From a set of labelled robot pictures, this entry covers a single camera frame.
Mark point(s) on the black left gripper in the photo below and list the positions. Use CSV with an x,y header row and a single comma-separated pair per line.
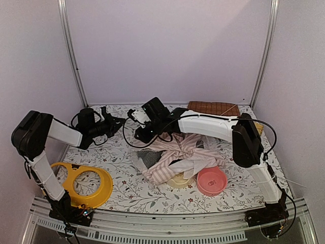
x,y
114,127

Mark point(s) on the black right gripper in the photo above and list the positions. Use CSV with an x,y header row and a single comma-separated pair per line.
x,y
144,137

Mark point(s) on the pink striped pet tent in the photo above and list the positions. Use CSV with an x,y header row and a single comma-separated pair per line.
x,y
186,153

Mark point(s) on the white tent pole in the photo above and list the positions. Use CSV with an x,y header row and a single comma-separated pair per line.
x,y
229,110

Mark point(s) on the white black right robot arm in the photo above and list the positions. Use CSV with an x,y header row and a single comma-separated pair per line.
x,y
241,132

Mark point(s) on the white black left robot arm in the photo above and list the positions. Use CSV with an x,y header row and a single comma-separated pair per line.
x,y
30,137

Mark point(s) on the cream pet bowl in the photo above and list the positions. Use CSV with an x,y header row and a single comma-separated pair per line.
x,y
179,182

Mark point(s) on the pink pet bowl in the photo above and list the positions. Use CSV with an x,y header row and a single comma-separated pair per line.
x,y
211,181

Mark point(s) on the brown woven mat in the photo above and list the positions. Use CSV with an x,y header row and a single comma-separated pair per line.
x,y
214,108

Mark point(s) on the yellow double bowl holder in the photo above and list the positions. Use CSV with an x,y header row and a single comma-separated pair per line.
x,y
88,187

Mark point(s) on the yellow bamboo mat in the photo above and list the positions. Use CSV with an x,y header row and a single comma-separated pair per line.
x,y
259,128

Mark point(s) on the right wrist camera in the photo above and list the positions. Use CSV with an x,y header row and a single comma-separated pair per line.
x,y
138,116

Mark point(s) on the aluminium front rail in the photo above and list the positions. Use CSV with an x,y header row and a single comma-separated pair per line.
x,y
109,226

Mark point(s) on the left aluminium frame post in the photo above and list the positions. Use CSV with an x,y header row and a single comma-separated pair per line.
x,y
62,7

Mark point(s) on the aluminium frame post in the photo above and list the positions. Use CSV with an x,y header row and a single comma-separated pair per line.
x,y
267,47
62,7

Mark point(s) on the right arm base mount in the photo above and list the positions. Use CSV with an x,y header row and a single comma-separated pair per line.
x,y
268,214

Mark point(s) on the right aluminium frame post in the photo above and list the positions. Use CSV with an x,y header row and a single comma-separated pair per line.
x,y
267,47

